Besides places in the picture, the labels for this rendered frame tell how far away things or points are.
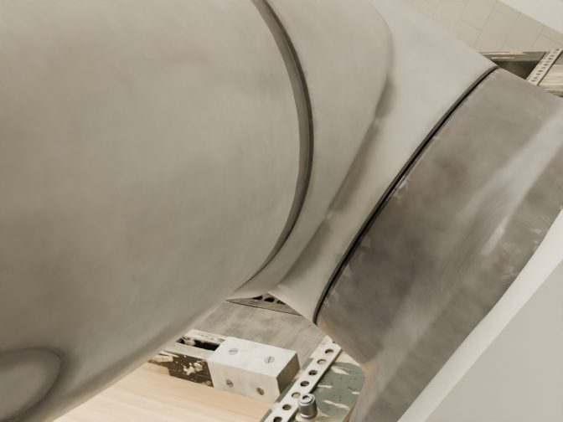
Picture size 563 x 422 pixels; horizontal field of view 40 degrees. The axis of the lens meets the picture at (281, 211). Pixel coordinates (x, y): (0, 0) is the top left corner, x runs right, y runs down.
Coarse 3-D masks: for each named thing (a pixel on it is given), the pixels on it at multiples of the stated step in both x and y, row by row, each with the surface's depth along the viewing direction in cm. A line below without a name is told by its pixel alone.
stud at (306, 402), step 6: (300, 396) 103; (306, 396) 103; (312, 396) 103; (300, 402) 102; (306, 402) 102; (312, 402) 102; (300, 408) 103; (306, 408) 102; (312, 408) 102; (300, 414) 104; (306, 414) 103; (312, 414) 103
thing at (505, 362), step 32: (544, 256) 20; (512, 288) 23; (544, 288) 17; (512, 320) 18; (544, 320) 17; (480, 352) 19; (512, 352) 18; (544, 352) 18; (448, 384) 20; (480, 384) 19; (512, 384) 18; (544, 384) 18; (416, 416) 23; (448, 416) 20; (480, 416) 20; (512, 416) 19; (544, 416) 18
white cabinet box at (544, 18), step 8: (504, 0) 436; (512, 0) 434; (520, 0) 431; (528, 0) 429; (536, 0) 427; (544, 0) 424; (552, 0) 422; (560, 0) 420; (520, 8) 434; (528, 8) 431; (536, 8) 429; (544, 8) 427; (552, 8) 424; (560, 8) 422; (536, 16) 431; (544, 16) 429; (552, 16) 426; (560, 16) 424; (552, 24) 429; (560, 24) 426; (560, 32) 428
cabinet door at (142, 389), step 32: (128, 384) 122; (160, 384) 121; (192, 384) 119; (64, 416) 118; (96, 416) 117; (128, 416) 116; (160, 416) 114; (192, 416) 113; (224, 416) 111; (256, 416) 110
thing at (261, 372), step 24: (192, 336) 121; (216, 336) 120; (168, 360) 120; (192, 360) 117; (216, 360) 115; (240, 360) 114; (264, 360) 112; (288, 360) 112; (216, 384) 117; (240, 384) 114; (264, 384) 111
